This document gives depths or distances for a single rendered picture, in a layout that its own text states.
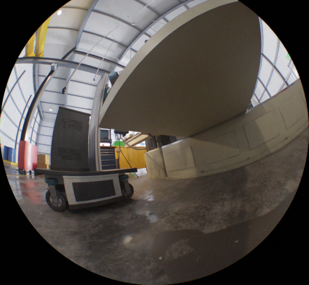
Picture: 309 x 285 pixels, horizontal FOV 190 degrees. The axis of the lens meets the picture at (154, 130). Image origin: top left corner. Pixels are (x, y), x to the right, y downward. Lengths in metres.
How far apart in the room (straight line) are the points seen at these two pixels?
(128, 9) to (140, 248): 8.21
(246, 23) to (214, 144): 1.21
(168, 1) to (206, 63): 7.56
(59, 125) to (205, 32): 0.98
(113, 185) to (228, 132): 1.33
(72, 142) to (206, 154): 1.45
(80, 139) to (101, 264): 0.80
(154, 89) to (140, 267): 0.63
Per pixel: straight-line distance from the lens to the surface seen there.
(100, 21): 8.41
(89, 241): 0.54
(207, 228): 0.48
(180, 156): 1.47
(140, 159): 4.52
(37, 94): 5.85
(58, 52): 10.90
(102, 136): 3.29
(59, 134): 0.85
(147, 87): 0.36
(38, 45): 7.73
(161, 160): 1.72
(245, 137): 1.29
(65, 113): 0.93
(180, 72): 0.35
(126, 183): 0.96
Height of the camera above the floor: 0.34
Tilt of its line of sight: 19 degrees up
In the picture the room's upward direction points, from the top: 11 degrees counter-clockwise
